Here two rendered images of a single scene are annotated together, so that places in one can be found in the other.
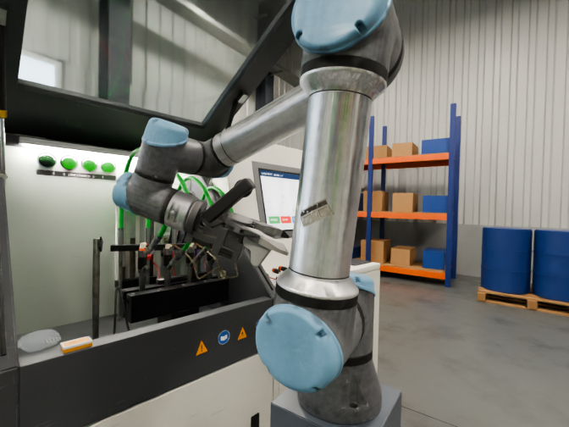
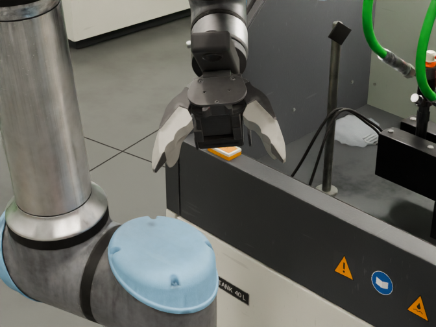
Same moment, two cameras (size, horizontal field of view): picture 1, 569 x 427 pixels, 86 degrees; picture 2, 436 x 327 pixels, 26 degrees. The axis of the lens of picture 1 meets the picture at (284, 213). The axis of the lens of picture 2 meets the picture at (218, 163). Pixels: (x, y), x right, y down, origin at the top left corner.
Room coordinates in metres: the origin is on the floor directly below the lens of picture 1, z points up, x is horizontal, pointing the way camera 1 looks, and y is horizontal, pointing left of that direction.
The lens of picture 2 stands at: (0.63, -0.95, 1.71)
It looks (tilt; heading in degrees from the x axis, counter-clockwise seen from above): 30 degrees down; 91
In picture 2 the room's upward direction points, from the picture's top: straight up
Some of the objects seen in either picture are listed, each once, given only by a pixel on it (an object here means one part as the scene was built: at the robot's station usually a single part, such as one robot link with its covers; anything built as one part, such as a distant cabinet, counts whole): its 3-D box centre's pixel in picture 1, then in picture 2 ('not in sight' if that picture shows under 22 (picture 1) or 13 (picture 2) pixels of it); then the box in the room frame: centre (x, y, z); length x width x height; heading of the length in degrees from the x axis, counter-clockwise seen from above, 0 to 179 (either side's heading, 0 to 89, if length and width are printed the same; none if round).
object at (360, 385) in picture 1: (339, 368); not in sight; (0.56, -0.11, 0.95); 0.15 x 0.15 x 0.10
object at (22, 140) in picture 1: (115, 152); not in sight; (1.13, 0.62, 1.43); 0.54 x 0.03 x 0.02; 136
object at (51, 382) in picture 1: (178, 351); (325, 245); (0.78, 0.27, 0.87); 0.62 x 0.04 x 0.16; 136
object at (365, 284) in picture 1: (339, 307); (159, 287); (0.55, -0.10, 1.07); 0.13 x 0.12 x 0.14; 152
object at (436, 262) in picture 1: (376, 196); not in sight; (6.11, -1.84, 1.50); 2.78 x 0.86 x 3.00; 55
